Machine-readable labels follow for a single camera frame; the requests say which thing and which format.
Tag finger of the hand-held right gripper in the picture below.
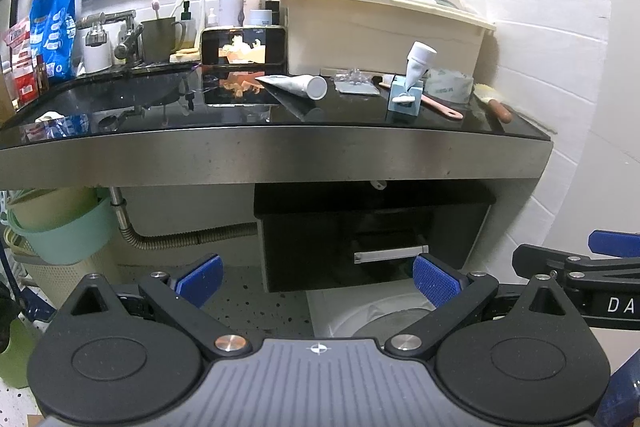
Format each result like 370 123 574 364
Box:
511 244 640 289
587 229 640 258

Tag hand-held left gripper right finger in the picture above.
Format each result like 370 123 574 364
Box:
382 253 583 358

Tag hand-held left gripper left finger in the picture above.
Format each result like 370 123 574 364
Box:
52 253 252 358

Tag black drawer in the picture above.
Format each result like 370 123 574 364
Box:
254 181 497 293

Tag grey toothpaste tube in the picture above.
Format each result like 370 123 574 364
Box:
255 74 328 101

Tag black desktop counter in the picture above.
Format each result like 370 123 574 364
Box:
0 57 557 194

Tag beige laundry basket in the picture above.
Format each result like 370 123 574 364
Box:
10 247 121 308

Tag green plastic basin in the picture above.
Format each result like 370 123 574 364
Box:
7 194 126 265

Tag beige plastic basin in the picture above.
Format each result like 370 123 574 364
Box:
5 188 101 233

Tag light blue small box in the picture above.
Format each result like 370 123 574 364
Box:
387 74 426 116

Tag green plastic container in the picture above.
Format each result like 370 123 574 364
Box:
0 317 46 388

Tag crumpled plastic wrapper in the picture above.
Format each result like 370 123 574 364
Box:
32 111 91 140

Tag clear plastic blister pack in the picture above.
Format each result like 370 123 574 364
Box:
334 69 383 96

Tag beige soap tray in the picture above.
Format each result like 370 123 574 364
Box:
169 47 202 64

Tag white tube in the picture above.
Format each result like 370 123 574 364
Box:
404 42 438 90

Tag black smartphone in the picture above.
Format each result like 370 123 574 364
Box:
201 26 288 66

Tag green mug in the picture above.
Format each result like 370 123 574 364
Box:
140 18 185 62

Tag white cup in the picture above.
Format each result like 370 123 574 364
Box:
82 42 113 74

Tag beige dish bin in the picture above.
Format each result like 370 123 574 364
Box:
272 0 497 80

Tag dark pump bottle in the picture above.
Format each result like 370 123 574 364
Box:
180 1 197 42

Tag metal faucet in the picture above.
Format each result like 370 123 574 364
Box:
75 9 146 68

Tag red packets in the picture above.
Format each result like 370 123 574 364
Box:
2 19 41 110

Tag blue plastic bag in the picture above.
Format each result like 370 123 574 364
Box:
29 0 77 82

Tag metal drain hose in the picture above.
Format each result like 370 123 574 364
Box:
109 187 261 250

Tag brown handled brush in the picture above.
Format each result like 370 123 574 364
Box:
472 83 513 124

